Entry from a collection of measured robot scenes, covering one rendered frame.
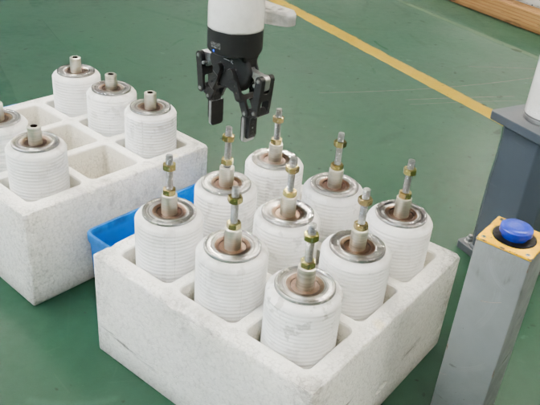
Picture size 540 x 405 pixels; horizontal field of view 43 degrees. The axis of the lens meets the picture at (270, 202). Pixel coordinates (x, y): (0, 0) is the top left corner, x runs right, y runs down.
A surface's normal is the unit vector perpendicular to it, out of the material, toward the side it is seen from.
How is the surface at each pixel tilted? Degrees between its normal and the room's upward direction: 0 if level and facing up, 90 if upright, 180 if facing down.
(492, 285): 90
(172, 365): 90
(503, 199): 90
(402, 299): 0
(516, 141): 90
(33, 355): 0
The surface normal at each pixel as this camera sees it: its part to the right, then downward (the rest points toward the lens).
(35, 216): 0.74, 0.39
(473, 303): -0.63, 0.36
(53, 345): 0.07, -0.86
